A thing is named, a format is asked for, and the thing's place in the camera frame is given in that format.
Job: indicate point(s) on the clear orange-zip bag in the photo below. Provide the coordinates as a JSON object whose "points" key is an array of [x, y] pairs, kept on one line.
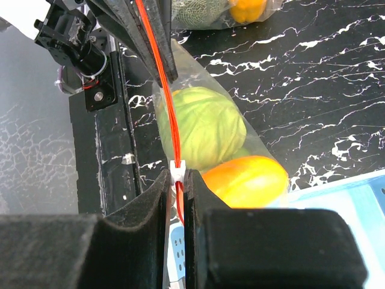
{"points": [[190, 74], [226, 21]]}

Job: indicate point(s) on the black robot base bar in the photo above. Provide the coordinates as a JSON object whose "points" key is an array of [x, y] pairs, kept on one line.
{"points": [[94, 77]]}

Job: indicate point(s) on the light blue plastic basket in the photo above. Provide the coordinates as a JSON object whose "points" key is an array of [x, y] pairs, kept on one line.
{"points": [[358, 200]]}

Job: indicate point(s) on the orange yellow mango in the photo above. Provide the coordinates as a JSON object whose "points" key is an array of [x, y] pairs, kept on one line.
{"points": [[248, 182]]}

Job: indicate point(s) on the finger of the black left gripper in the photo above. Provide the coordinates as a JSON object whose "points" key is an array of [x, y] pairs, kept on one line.
{"points": [[121, 21], [159, 13]]}

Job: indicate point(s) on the green cabbage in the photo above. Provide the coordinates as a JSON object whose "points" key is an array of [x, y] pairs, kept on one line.
{"points": [[241, 152], [211, 128]]}

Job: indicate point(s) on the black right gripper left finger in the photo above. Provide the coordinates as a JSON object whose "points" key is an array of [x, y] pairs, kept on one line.
{"points": [[126, 249]]}

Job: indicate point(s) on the netted green melon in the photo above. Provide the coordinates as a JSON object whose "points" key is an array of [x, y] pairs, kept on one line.
{"points": [[196, 14]]}

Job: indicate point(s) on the orange yellow bell pepper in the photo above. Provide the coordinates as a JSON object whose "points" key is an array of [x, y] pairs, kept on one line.
{"points": [[244, 11]]}

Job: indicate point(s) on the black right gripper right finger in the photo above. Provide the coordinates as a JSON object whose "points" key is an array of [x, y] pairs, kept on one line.
{"points": [[265, 248]]}

